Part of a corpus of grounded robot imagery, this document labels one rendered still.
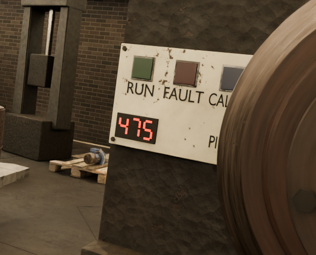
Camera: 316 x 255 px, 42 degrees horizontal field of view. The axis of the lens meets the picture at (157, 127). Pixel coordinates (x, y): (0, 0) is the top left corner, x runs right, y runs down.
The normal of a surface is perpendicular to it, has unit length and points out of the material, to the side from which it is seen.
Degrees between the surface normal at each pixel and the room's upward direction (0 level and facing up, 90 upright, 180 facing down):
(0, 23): 90
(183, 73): 90
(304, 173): 90
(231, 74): 90
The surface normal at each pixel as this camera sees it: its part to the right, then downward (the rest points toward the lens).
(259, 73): -0.40, 0.03
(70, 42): 0.83, 0.14
